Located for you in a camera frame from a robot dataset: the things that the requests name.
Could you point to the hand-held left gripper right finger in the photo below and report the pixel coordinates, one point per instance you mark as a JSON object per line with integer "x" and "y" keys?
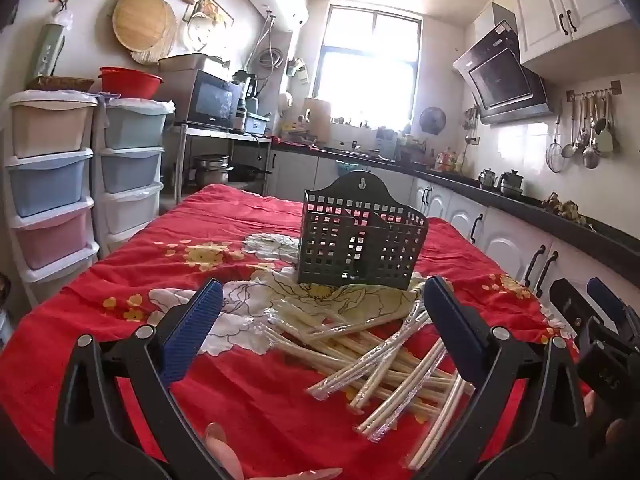
{"x": 452, "y": 330}

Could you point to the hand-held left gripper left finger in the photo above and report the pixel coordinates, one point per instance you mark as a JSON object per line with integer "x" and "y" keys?
{"x": 192, "y": 330}

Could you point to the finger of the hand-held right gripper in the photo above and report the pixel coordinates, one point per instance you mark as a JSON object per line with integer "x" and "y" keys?
{"x": 607, "y": 305}
{"x": 570, "y": 310}

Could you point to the pile of chopsticks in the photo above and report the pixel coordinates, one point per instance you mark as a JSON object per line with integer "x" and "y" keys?
{"x": 350, "y": 355}

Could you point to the black plastic utensil basket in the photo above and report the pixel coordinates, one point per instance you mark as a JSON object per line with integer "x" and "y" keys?
{"x": 360, "y": 240}

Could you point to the row of hanging kitchen utensils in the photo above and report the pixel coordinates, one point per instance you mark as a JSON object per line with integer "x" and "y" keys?
{"x": 590, "y": 130}

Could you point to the person's right hand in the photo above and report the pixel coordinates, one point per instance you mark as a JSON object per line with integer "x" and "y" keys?
{"x": 615, "y": 432}

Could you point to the person's left hand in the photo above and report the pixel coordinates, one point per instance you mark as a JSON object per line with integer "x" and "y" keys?
{"x": 225, "y": 452}

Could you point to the black kitchen countertop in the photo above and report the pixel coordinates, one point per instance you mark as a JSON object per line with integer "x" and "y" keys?
{"x": 575, "y": 227}

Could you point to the red floral blanket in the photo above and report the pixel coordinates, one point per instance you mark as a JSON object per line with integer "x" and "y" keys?
{"x": 250, "y": 400}

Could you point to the white lower kitchen cabinets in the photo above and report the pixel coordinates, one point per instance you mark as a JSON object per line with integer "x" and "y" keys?
{"x": 505, "y": 240}

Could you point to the ginger roots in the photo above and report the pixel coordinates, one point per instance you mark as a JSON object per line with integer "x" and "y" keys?
{"x": 567, "y": 208}

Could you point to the dark metal teapot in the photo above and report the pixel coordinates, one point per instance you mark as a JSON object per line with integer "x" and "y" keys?
{"x": 511, "y": 184}

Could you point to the small metal teapot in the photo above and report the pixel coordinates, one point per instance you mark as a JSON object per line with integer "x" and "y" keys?
{"x": 487, "y": 178}

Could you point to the steel cooking pot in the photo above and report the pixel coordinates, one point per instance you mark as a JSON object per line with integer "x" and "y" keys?
{"x": 211, "y": 172}

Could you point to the teal-topped plastic drawer tower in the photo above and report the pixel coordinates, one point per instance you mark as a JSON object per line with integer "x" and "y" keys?
{"x": 130, "y": 170}

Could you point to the teal plastic bowl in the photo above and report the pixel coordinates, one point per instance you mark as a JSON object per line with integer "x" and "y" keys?
{"x": 351, "y": 167}

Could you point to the metal rack table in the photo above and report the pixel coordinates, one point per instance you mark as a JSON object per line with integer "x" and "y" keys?
{"x": 220, "y": 135}

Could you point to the beige-topped plastic drawer tower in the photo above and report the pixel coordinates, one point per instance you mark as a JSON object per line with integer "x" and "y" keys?
{"x": 50, "y": 180}

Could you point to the small round fan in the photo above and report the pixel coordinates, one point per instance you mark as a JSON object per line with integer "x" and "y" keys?
{"x": 432, "y": 121}

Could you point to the small teal container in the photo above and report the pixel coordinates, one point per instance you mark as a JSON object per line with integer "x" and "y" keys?
{"x": 256, "y": 124}

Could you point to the black microwave oven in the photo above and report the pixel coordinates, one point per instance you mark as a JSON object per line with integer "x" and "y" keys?
{"x": 210, "y": 102}

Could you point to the black range hood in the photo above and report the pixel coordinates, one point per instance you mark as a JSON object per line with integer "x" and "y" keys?
{"x": 500, "y": 77}

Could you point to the beige countertop appliance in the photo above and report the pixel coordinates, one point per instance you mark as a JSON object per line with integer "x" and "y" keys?
{"x": 316, "y": 120}

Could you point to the dark electric kettle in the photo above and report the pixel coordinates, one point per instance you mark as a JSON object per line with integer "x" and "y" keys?
{"x": 245, "y": 85}

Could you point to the red plastic basin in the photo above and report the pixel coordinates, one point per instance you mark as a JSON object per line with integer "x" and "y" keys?
{"x": 131, "y": 82}

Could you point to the grey plastic bin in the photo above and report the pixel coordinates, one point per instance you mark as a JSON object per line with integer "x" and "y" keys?
{"x": 190, "y": 62}

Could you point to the woven straw tray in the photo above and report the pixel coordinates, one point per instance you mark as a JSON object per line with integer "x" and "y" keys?
{"x": 150, "y": 56}

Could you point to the kitchen window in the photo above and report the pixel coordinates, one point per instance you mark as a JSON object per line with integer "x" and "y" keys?
{"x": 370, "y": 65}

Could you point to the brown wicker basket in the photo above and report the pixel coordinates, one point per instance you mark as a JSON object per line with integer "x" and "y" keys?
{"x": 60, "y": 83}

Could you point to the white hanging plate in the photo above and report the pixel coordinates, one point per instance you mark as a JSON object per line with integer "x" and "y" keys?
{"x": 200, "y": 32}

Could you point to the green hanging bag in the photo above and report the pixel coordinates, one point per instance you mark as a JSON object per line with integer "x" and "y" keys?
{"x": 45, "y": 52}

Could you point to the round bamboo tray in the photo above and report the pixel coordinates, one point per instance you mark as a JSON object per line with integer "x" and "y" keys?
{"x": 142, "y": 17}

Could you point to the white upper wall cabinets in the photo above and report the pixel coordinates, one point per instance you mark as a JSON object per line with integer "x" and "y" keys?
{"x": 550, "y": 5}

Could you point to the framed wall picture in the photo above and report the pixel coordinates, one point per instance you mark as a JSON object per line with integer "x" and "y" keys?
{"x": 212, "y": 5}

